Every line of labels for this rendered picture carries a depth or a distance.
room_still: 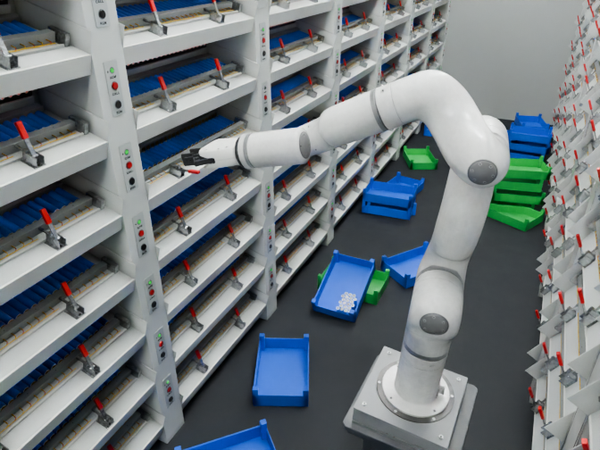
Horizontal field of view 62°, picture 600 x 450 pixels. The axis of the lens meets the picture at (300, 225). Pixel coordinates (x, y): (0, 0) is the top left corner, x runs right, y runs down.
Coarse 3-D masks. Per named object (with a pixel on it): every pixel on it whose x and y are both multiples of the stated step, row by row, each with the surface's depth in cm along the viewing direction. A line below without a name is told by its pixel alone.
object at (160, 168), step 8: (232, 128) 173; (240, 128) 177; (216, 136) 165; (200, 144) 158; (184, 152) 152; (168, 160) 146; (176, 160) 148; (152, 168) 141; (160, 168) 142; (168, 168) 146; (144, 176) 136; (152, 176) 140
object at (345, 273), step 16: (336, 256) 239; (336, 272) 239; (352, 272) 238; (368, 272) 236; (320, 288) 229; (336, 288) 233; (352, 288) 232; (320, 304) 229; (336, 304) 228; (352, 320) 220
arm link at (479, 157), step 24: (432, 72) 97; (384, 96) 100; (408, 96) 97; (432, 96) 96; (456, 96) 96; (384, 120) 101; (408, 120) 101; (432, 120) 98; (456, 120) 95; (480, 120) 94; (456, 144) 95; (480, 144) 92; (504, 144) 95; (456, 168) 95; (480, 168) 92; (504, 168) 93
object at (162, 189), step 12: (216, 108) 183; (228, 108) 181; (240, 120) 179; (252, 120) 179; (252, 132) 179; (192, 168) 150; (204, 168) 154; (216, 168) 161; (156, 180) 140; (168, 180) 142; (180, 180) 144; (192, 180) 150; (156, 192) 136; (168, 192) 140; (156, 204) 138
